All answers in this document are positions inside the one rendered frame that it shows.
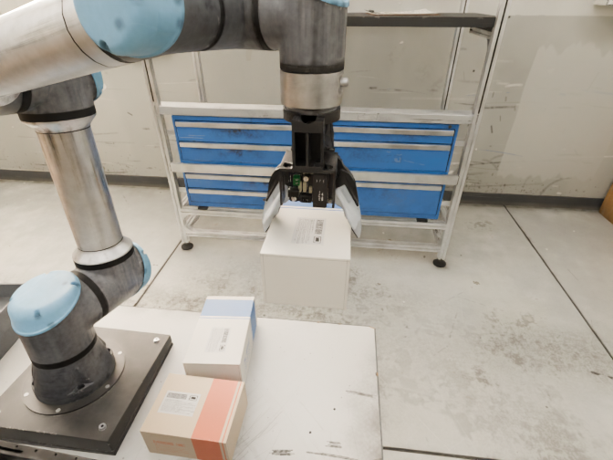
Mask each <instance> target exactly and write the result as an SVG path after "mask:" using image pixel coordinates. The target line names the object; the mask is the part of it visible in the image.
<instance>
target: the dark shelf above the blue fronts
mask: <svg viewBox="0 0 613 460"><path fill-rule="evenodd" d="M438 14H439V15H440V16H373V15H369V14H365V13H348V18H347V26H410V27H477V28H481V29H484V30H487V31H491V32H492V30H493V27H494V23H495V19H496V17H495V16H491V15H485V14H479V13H438Z"/></svg>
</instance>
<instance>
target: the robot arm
mask: <svg viewBox="0 0 613 460"><path fill-rule="evenodd" d="M348 7H349V0H35V1H33V2H31V3H28V4H26V5H23V6H20V7H18V8H17V9H15V10H12V11H10V12H8V13H6V14H3V15H1V16H0V116H4V115H10V114H18V117H19V119H20V121H21V122H22V123H24V124H25V125H26V126H28V127H30V128H32V129H33V130H34V131H35V132H36V136H37V138H38V141H39V144H40V146H41V149H42V152H43V154H44V156H45V159H46V162H47V166H48V169H49V171H50V173H51V176H52V179H53V182H54V184H55V186H56V189H57V193H58V196H59V199H60V202H61V203H62V206H63V209H64V212H65V214H66V217H67V220H68V223H69V226H70V229H71V231H72V234H73V236H74V239H75V241H76V244H77V248H76V249H75V250H74V252H73V253H72V259H73V261H74V264H75V267H76V268H75V269H73V270H72V271H70V272H69V271H65V270H56V271H50V272H49V273H48V274H47V275H46V274H45V273H44V274H41V275H39V276H36V277H33V278H31V279H30V280H28V281H27V282H26V283H25V284H23V285H22V286H21V287H19V288H18V289H17V290H16V292H15V293H14V294H13V295H12V297H11V298H10V300H9V304H8V306H7V311H8V315H9V317H10V319H11V325H12V328H13V330H14V331H15V333H16V334H17V335H18V337H19V339H20V340H21V342H22V344H23V346H24V348H25V350H26V353H27V355H28V357H29V359H30V360H31V362H32V370H31V373H32V377H31V387H32V391H33V392H34V394H35V396H36V398H37V399H38V400H39V401H40V402H42V403H45V404H50V405H62V404H68V403H73V402H76V401H79V400H81V399H83V398H85V397H87V396H89V395H91V394H92V393H93V392H95V391H96V390H97V389H99V388H100V387H101V386H102V385H103V384H104V383H105V382H106V381H107V380H108V378H109V377H110V375H111V374H112V373H113V370H114V368H115V362H116V361H115V357H114V354H113V351H112V349H111V348H110V346H109V345H108V344H107V343H106V342H105V341H104V340H103V339H102V338H100V337H99V336H98V335H97V332H96V331H95V328H94V324H96V323H97V322H98V321H100V320H101V319H103V318H104V317H105V316H107V315H108V314H109V313H110V312H111V311H112V310H114V309H115V308H117V307H118V306H119V305H121V304H122V303H123V302H125V301H126V300H127V299H129V298H130V297H133V296H134V295H136V294H137V293H139V292H140V290H141V289H142V288H143V287H145V286H146V285H147V283H148V282H149V280H150V278H151V262H150V260H149V257H148V256H147V254H144V253H143V251H144V250H143V249H142V247H141V246H139V245H138V244H136V243H134V242H132V241H131V239H130V238H128V237H126V236H125V235H122V232H121V230H120V226H119V220H118V217H117V214H116V211H115V208H114V204H113V202H112V198H111V195H110V191H109V186H108V183H107V179H106V176H105V173H104V170H103V167H102V163H101V160H100V157H99V151H98V148H97V144H96V142H95V139H94V135H93V132H92V129H91V126H90V123H91V122H92V121H93V119H94V118H95V116H96V115H97V112H96V108H95V105H94V101H95V100H96V99H98V98H99V97H100V96H101V94H102V89H103V77H102V74H101V71H103V70H107V69H110V68H116V67H120V66H124V65H127V64H130V63H135V62H139V61H142V60H146V59H150V58H156V57H160V56H164V55H170V54H176V53H187V52H198V51H212V50H224V49H253V50H267V51H277V50H278V51H279V62H280V96H281V103H282V104H283V105H284V106H283V115H284V119H285V120H286V121H288V122H291V123H292V147H291V151H290V150H286V153H285V156H284V158H283V160H282V162H281V163H280V164H279V165H278V166H277V167H276V168H275V170H274V171H273V173H272V176H271V178H270V180H269V185H268V192H267V197H266V199H265V207H264V212H263V220H262V222H263V229H264V232H266V231H267V230H268V229H269V227H270V224H271V222H272V219H274V217H275V216H276V215H277V214H278V213H279V210H280V207H281V205H283V204H284V203H286V202H287V201H288V200H290V202H298V201H299V202H300V203H311V202H313V207H317V208H327V204H332V208H334V207H335V204H336V205H338V206H340V207H341V208H342V209H343V211H344V215H345V217H346V218H347V219H348V223H349V224H350V226H351V229H352V231H353V233H354V234H355V236H356V237H357V238H360V234H361V215H360V209H359V202H358V191H357V185H356V181H355V178H354V176H353V174H352V173H351V171H350V170H349V169H348V168H347V167H346V166H345V164H344V163H343V161H342V159H340V156H339V155H338V152H335V148H334V130H333V124H332V123H333V122H336V121H338V120H339V119H340V104H341V103H342V95H343V89H342V87H347V86H348V78H342V76H343V74H344V65H345V50H346V33H347V18H348Z"/></svg>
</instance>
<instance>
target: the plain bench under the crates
mask: <svg viewBox="0 0 613 460"><path fill-rule="evenodd" d="M201 313H202V312H199V311H188V310H177V309H166V308H144V307H133V306H122V305H119V306H118V307H117V308H115V309H114V310H112V311H111V312H110V313H109V314H108V315H107V316H105V317H104V318H103V319H101V320H100V321H98V322H97V323H96V324H94V327H102V328H110V329H125V330H134V331H142V332H150V333H159V334H167V335H171V340H172V343H173V345H172V347H171V350H170V352H169V354H168V356H167V358H166V360H165V362H164V363H163V364H162V366H161V369H160V371H159V373H158V375H157V377H156V379H155V381H154V383H153V385H152V386H151V388H150V390H149V392H148V394H147V396H146V398H145V400H144V402H143V404H142V406H141V408H140V409H139V411H138V413H137V415H136V417H135V419H134V421H133V423H132V425H131V427H130V429H129V430H128V432H127V434H126V436H125V438H124V440H123V442H122V444H121V446H120V448H119V451H118V452H117V453H116V455H102V454H94V453H87V452H79V451H72V450H65V449H57V448H50V447H43V446H35V445H30V446H34V447H37V448H42V449H47V450H51V451H56V452H60V453H65V454H70V455H78V456H83V457H87V458H92V459H97V460H200V459H193V458H187V457H180V456H174V455H163V454H156V453H150V452H149V450H148V448H147V445H146V444H145V442H144V440H143V438H142V436H141V434H140V429H141V427H142V425H143V423H144V422H145V420H146V418H147V416H148V414H149V412H150V410H151V407H152V405H153V404H154V402H155V400H156V398H157V396H158V394H159V392H160V390H161V388H162V386H163V384H164V383H165V381H166V379H167V377H168V375H169V373H175V374H182V375H186V374H185V370H184V368H183V364H182V363H183V360H184V357H185V354H186V352H187V350H188V347H189V345H190V342H191V339H192V335H193V333H194V331H195V328H196V325H197V323H198V320H199V317H200V316H201ZM31 363H32V362H31V360H30V359H29V357H28V355H27V353H26V350H25V348H24V346H23V344H22V342H21V340H20V339H18V340H17V342H16V343H15V344H14V345H13V346H12V348H11V349H10V350H9V351H8V352H7V353H6V355H5V356H4V357H3V358H2V359H1V360H0V396H1V395H2V394H3V393H4V392H5V391H6V390H7V388H8V387H9V386H10V385H11V384H12V383H13V382H14V381H15V380H16V379H17V378H18V377H19V376H20V375H21V374H22V373H23V372H24V370H25V369H26V368H27V367H28V366H29V365H30V364H31ZM245 390H246V396H247V402H248V404H247V407H246V411H245V414H244V419H243V423H242V427H241V430H240V433H239V436H238V440H237V443H236V447H235V449H234V455H233V459H232V460H383V446H382V431H381V417H380V401H379V373H378V358H377V343H376V329H374V328H372V327H371V326H361V325H350V324H339V323H328V322H317V321H307V320H296V319H275V318H264V317H257V324H256V329H255V338H254V343H253V348H252V352H251V358H250V362H249V367H248V372H247V376H246V382H245Z"/></svg>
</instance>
